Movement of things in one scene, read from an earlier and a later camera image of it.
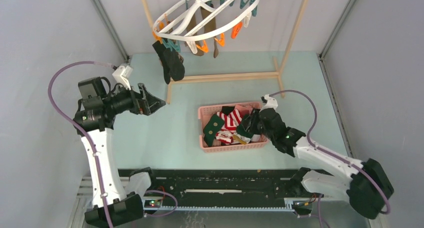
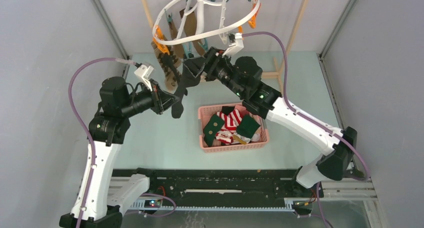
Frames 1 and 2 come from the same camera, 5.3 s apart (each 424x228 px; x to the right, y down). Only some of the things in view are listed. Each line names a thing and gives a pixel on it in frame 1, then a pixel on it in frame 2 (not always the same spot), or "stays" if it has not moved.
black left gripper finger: (150, 103) to (164, 99)
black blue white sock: (227, 109) stays
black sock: (159, 49) to (186, 80)
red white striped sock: (230, 122) stays
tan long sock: (210, 27) to (190, 28)
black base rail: (221, 189) stays
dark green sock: (241, 128) stays
